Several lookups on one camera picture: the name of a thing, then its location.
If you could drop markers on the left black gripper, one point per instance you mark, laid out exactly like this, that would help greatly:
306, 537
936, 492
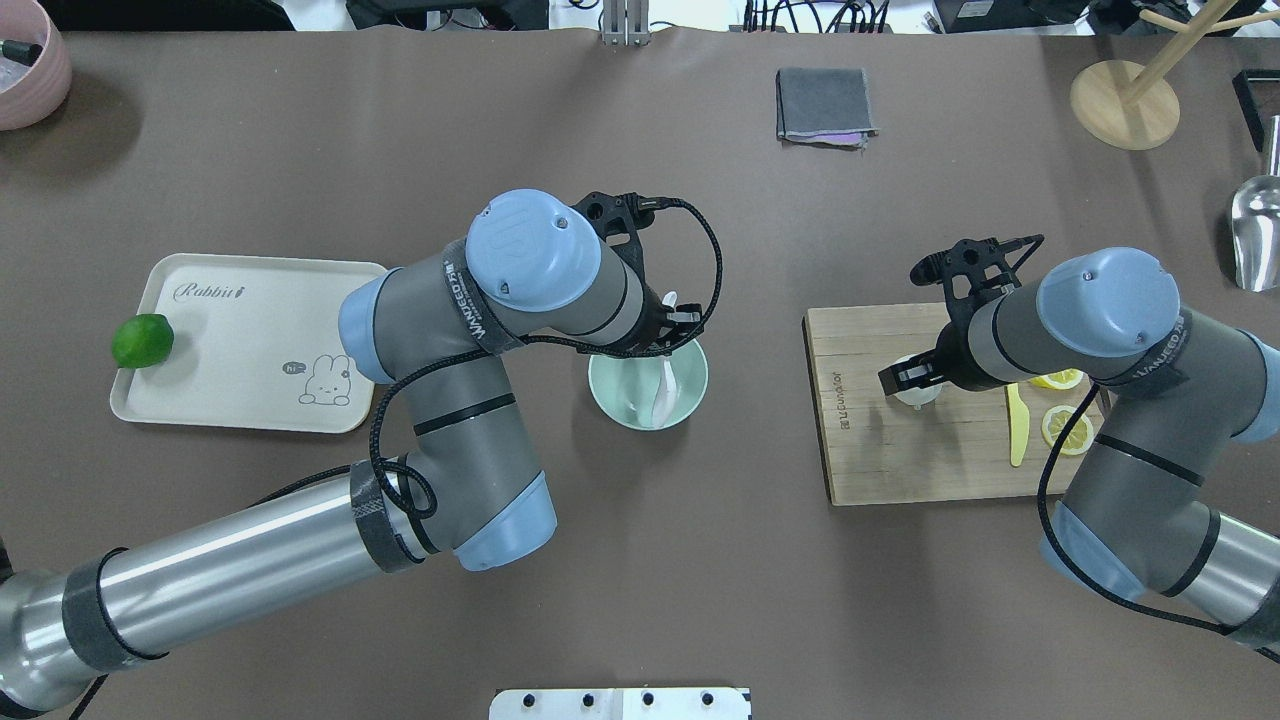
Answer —
654, 325

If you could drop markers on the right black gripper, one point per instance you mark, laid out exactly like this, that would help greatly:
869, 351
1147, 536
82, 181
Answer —
948, 369

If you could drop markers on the white ceramic spoon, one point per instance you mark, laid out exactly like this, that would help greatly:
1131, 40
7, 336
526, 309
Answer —
666, 395

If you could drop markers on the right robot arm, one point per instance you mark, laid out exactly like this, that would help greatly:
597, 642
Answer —
1184, 386

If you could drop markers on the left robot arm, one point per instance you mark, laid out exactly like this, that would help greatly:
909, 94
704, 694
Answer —
449, 464

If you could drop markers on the mint green bowl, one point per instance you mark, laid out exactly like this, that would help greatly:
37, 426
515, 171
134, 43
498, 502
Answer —
624, 389

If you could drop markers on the pink bowl with ice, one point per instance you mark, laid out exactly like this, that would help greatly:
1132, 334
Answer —
31, 94

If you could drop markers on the yellow plastic knife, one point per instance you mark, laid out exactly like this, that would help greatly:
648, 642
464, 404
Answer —
1018, 421

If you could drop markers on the bamboo cutting board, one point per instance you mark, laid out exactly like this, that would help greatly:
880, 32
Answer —
877, 449

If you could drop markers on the lemon slice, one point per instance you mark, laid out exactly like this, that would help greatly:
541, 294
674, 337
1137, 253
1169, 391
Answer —
1060, 381
1074, 437

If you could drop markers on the grey folded cloth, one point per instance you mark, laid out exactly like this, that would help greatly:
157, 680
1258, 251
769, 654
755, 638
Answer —
824, 106

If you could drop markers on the wooden mug tree stand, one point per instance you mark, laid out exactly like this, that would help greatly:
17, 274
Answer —
1130, 106

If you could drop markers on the steel ice scoop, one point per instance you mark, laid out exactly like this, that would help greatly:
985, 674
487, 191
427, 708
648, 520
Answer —
1254, 218

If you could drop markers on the cream rabbit tray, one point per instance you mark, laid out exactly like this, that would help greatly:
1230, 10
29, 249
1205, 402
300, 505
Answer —
256, 346

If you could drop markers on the green lime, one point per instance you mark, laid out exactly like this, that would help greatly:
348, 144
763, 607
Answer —
144, 340

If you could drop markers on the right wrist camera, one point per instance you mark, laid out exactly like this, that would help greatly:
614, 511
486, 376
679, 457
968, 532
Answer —
974, 273

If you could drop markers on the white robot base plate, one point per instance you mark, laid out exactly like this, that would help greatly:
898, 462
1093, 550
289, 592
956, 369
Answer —
677, 702

